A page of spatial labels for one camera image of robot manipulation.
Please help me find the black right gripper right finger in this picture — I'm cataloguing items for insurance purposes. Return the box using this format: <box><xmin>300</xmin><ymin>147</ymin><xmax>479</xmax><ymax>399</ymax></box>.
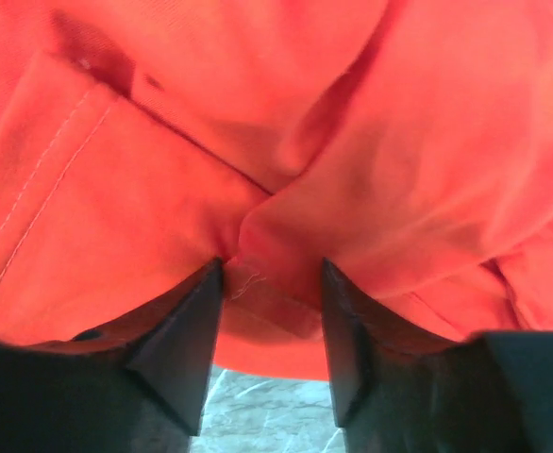
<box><xmin>322</xmin><ymin>261</ymin><xmax>553</xmax><ymax>452</ymax></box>

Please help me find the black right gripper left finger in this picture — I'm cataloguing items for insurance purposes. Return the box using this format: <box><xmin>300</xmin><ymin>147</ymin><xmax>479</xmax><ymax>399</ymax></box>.
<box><xmin>0</xmin><ymin>259</ymin><xmax>223</xmax><ymax>452</ymax></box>

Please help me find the orange t-shirt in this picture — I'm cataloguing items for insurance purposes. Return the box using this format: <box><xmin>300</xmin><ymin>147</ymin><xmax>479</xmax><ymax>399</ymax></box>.
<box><xmin>0</xmin><ymin>1</ymin><xmax>553</xmax><ymax>379</ymax></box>

